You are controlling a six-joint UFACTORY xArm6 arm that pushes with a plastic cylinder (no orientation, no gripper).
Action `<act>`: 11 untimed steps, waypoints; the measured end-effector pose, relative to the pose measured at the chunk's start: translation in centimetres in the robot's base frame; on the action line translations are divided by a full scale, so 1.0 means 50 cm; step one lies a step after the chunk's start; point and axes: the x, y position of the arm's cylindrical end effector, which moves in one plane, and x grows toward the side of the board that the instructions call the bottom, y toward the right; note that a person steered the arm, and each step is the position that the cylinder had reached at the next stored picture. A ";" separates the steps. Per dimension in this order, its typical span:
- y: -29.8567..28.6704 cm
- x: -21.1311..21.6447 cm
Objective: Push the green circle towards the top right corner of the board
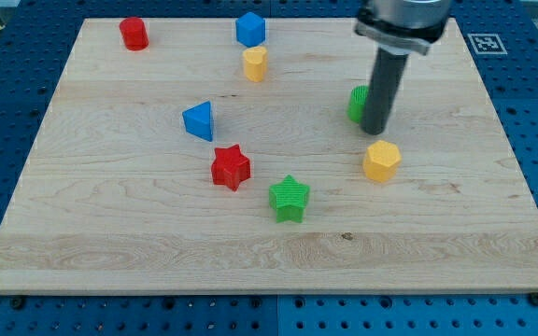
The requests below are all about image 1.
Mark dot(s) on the green cylinder block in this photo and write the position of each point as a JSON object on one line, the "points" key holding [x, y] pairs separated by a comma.
{"points": [[356, 103]]}

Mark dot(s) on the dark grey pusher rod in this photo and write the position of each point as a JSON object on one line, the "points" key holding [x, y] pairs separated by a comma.
{"points": [[385, 81]]}

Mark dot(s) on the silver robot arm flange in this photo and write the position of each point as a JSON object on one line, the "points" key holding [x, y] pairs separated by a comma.
{"points": [[401, 27]]}

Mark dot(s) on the wooden board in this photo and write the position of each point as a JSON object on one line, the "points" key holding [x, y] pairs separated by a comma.
{"points": [[116, 198]]}

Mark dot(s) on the green star block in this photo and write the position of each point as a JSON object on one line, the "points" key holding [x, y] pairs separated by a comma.
{"points": [[289, 199]]}

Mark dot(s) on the red star block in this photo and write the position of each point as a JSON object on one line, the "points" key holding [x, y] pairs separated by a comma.
{"points": [[230, 167]]}

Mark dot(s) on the blue triangle block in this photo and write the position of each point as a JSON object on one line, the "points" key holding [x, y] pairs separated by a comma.
{"points": [[198, 121]]}

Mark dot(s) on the yellow hexagon block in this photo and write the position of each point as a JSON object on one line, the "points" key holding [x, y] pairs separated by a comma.
{"points": [[381, 161]]}

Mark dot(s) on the blue cube block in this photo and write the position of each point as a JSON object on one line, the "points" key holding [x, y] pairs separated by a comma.
{"points": [[250, 30]]}

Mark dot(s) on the red cylinder block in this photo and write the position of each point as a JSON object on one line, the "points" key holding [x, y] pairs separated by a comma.
{"points": [[134, 33]]}

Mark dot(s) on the white fiducial marker tag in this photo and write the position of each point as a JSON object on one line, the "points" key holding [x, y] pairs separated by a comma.
{"points": [[487, 44]]}

